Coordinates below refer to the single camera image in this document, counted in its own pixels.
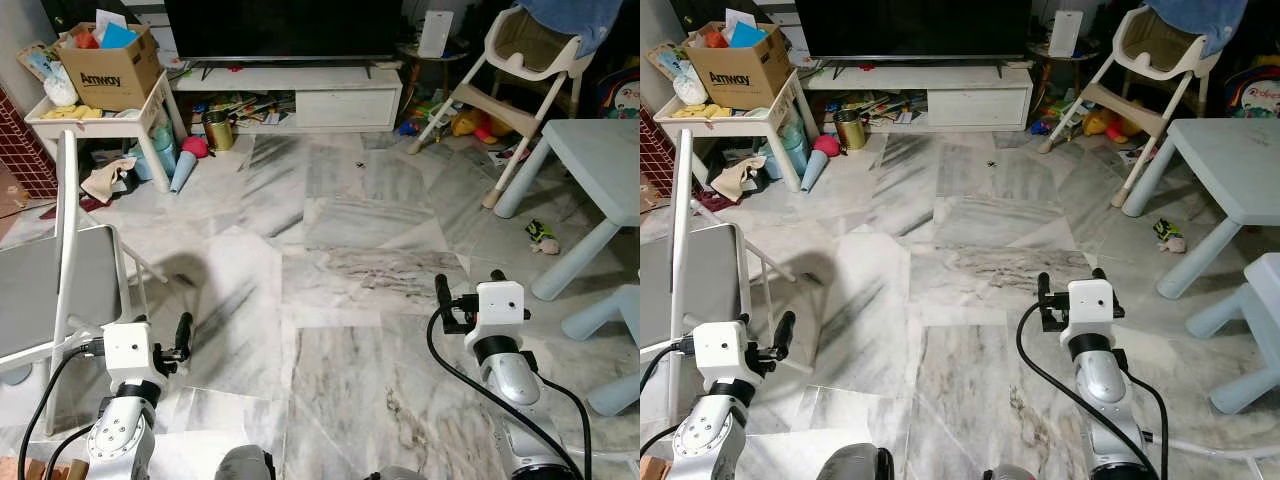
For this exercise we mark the small green toy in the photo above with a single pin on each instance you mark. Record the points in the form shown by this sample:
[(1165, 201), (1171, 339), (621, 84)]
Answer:
[(1169, 235), (543, 236)]

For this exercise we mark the light blue tube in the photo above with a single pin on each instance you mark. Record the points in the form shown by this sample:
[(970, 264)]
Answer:
[(184, 172), (814, 172)]

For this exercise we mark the black flat television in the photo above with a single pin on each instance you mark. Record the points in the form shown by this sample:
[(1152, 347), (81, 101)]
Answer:
[(280, 30), (910, 30)]

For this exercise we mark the white baby high chair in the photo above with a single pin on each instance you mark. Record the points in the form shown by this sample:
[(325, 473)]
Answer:
[(1130, 106), (500, 108)]

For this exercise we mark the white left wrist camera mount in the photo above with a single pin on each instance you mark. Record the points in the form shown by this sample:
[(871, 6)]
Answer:
[(722, 350), (128, 352)]

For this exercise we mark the beige cloth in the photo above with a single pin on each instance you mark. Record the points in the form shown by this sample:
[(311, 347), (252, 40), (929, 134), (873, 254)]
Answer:
[(108, 180), (738, 180)]

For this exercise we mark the patterned flat package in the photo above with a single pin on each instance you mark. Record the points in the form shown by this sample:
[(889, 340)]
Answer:
[(40, 62), (668, 62)]

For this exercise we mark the blue paper sheet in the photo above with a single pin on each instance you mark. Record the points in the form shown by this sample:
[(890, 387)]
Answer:
[(748, 34), (120, 36)]

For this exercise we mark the grey left robot leg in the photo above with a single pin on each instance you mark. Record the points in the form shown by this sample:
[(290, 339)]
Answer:
[(245, 465), (855, 465)]

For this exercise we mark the teal bottle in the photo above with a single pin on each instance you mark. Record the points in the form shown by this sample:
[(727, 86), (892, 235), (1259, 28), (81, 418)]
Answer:
[(163, 150), (793, 148)]

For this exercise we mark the white plastic bag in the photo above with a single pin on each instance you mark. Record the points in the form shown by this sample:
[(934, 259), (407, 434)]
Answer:
[(60, 90), (690, 90)]

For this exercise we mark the white frame grey chair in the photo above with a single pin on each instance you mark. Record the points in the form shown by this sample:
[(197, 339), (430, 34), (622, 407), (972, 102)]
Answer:
[(705, 270), (60, 290)]

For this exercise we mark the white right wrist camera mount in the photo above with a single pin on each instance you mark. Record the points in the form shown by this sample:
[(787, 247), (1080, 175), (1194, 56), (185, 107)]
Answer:
[(1092, 305), (500, 308)]

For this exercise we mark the white television stand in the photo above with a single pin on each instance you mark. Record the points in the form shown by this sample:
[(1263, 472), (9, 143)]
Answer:
[(345, 105), (975, 105)]

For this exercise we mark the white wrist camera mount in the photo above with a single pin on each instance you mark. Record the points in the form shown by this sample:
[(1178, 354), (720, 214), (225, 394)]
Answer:
[(722, 350), (500, 308), (128, 352), (1092, 305)]

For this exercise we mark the light blue plastic stool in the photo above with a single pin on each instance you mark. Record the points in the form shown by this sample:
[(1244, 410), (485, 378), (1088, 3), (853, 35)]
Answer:
[(615, 320), (1255, 310)]

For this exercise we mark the blue cloth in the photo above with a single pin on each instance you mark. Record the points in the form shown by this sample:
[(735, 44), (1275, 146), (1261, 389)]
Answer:
[(575, 22), (1200, 22)]

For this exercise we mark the white side table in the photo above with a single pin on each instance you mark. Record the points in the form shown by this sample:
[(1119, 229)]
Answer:
[(730, 123), (100, 123)]

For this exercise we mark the yellow soft toy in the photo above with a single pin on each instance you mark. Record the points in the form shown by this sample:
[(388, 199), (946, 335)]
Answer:
[(470, 124), (1100, 124)]

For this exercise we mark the grey robot leg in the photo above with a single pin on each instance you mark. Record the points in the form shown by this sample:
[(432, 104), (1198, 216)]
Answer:
[(1012, 474), (395, 474), (855, 465), (245, 465)]

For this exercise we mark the grey right robot leg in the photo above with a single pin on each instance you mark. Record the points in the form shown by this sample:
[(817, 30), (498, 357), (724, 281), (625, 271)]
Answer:
[(1012, 474), (395, 474)]

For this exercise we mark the red lattice fence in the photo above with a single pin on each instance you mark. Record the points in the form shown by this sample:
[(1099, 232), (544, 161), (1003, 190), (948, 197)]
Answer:
[(25, 150), (655, 155)]

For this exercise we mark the brown Amway cardboard box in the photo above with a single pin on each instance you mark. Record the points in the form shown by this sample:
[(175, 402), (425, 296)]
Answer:
[(110, 78), (738, 78)]

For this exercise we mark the light blue plastic table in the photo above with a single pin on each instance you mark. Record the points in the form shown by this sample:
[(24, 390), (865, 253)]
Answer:
[(1230, 160), (600, 160)]

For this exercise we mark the white box device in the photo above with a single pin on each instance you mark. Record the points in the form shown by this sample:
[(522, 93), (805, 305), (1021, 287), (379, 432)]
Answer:
[(1066, 34), (436, 34)]

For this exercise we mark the gold tin can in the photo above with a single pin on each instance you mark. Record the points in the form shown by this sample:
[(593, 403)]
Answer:
[(850, 130), (218, 132)]

